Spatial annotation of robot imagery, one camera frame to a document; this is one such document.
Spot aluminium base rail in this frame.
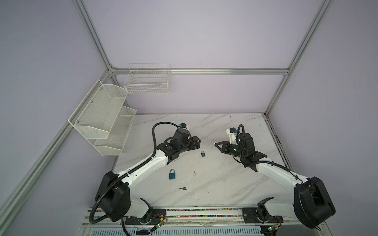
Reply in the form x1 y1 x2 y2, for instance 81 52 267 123
78 206 332 236

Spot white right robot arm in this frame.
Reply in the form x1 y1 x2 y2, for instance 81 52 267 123
214 124 336 229

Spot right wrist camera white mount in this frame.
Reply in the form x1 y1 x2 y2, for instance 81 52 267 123
226 127 237 144

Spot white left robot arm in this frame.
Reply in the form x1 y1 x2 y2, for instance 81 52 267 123
89 122 201 225

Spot large blue padlock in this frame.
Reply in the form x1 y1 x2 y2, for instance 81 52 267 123
168 169 176 180

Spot aluminium frame profiles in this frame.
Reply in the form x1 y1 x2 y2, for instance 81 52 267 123
1 1 321 208

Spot white mesh two-tier shelf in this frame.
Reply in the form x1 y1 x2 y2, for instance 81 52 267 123
68 81 136 156

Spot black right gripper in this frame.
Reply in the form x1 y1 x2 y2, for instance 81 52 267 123
214 141 245 158

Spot white wire basket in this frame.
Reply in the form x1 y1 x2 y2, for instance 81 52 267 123
124 64 171 95

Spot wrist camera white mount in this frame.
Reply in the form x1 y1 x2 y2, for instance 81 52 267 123
226 127 237 144
179 123 188 129

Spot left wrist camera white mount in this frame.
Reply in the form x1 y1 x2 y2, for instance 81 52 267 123
179 123 188 129

